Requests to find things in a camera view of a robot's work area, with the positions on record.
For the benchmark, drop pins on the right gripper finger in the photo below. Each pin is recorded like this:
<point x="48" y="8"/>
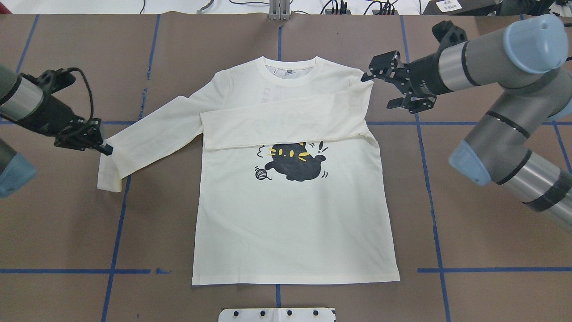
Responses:
<point x="365" y="77"/>

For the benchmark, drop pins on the aluminium frame post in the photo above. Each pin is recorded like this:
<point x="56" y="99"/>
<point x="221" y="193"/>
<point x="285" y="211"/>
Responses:
<point x="279" y="10"/>

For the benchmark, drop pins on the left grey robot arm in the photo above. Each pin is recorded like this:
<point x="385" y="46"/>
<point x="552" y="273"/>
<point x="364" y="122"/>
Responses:
<point x="29" y="102"/>

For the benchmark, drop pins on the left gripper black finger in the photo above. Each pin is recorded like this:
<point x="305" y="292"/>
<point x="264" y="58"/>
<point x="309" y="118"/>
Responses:
<point x="106" y="149"/>

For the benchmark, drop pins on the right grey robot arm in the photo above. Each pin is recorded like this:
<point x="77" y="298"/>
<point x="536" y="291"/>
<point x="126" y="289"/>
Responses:
<point x="525" y="59"/>

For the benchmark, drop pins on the cream long-sleeve cat shirt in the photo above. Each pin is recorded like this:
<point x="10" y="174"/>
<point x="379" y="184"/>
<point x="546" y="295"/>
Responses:
<point x="291" y="190"/>

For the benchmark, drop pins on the black box with label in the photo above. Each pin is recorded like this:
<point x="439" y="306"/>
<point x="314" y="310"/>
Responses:
<point x="461" y="7"/>

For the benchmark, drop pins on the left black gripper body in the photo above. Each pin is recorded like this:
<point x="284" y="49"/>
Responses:
<point x="52" y="113"/>

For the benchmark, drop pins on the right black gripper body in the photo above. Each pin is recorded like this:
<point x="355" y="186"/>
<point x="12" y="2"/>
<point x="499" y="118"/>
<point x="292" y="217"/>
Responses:
<point x="423" y="74"/>

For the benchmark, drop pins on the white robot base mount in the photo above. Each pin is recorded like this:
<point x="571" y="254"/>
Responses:
<point x="304" y="314"/>

